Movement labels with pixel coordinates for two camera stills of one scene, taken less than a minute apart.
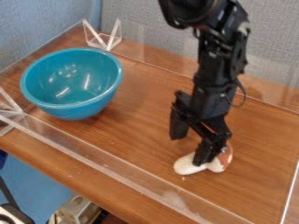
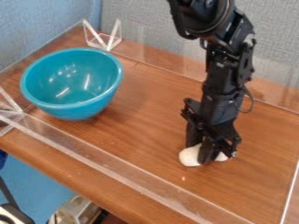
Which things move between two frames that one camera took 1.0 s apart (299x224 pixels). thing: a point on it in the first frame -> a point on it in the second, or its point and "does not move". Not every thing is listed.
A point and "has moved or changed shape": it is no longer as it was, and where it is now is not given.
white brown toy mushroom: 186,166 has moved or changed shape
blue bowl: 72,82 does not move
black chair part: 14,207 does not move
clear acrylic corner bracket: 101,40 does not move
